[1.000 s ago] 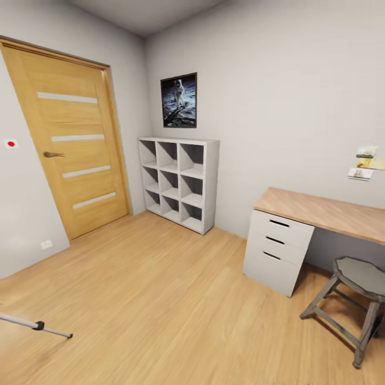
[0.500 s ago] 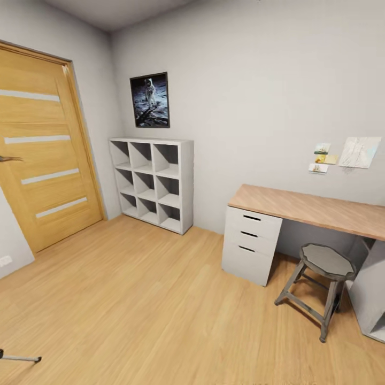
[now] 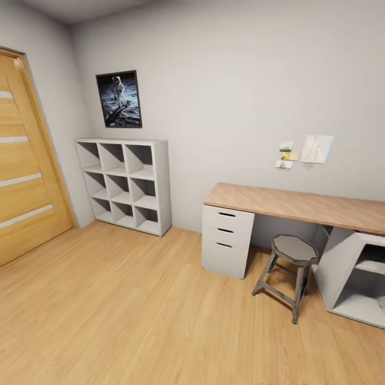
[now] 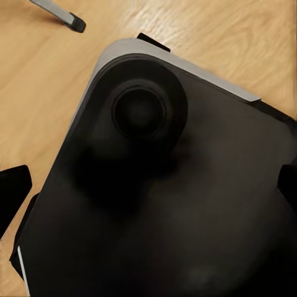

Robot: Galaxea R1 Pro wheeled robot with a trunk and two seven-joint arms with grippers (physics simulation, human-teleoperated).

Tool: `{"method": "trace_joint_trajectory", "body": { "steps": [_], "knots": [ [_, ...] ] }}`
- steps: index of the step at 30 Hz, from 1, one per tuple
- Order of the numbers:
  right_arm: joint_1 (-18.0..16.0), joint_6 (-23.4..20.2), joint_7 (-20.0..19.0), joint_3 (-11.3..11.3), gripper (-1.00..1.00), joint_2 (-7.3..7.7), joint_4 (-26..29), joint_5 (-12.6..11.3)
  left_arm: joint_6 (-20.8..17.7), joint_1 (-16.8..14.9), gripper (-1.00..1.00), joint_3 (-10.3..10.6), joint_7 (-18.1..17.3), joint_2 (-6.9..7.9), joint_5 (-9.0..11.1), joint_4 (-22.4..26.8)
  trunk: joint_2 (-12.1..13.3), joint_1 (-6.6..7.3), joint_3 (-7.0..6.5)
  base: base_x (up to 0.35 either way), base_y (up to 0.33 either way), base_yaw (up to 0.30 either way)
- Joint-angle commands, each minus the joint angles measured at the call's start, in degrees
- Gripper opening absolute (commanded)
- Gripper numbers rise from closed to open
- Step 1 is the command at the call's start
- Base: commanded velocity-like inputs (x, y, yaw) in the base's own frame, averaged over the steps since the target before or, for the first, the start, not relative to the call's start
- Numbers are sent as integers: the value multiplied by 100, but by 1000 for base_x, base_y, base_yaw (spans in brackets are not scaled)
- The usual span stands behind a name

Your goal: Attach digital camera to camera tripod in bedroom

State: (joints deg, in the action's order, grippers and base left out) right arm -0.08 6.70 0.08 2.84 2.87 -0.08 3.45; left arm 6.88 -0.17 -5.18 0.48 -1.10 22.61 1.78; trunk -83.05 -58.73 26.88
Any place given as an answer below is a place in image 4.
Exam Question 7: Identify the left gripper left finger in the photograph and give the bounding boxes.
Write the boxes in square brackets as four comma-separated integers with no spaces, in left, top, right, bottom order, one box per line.
[0,165,32,239]

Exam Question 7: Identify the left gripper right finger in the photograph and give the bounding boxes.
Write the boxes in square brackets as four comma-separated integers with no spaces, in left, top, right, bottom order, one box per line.
[277,164,297,214]

